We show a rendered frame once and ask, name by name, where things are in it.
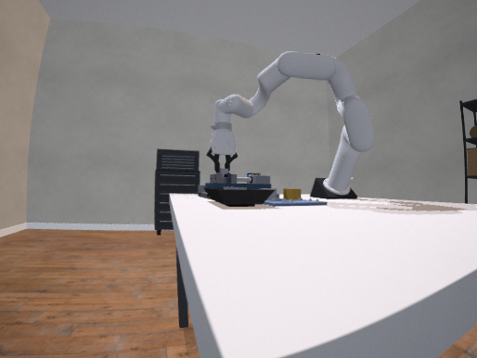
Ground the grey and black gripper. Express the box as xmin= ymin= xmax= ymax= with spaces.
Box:
xmin=207 ymin=129 xmax=238 ymax=173

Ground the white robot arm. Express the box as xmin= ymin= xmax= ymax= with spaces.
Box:
xmin=211 ymin=51 xmax=375 ymax=195

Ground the yellow rectangular block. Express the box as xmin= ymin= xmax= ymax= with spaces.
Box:
xmin=283 ymin=188 xmax=301 ymax=200

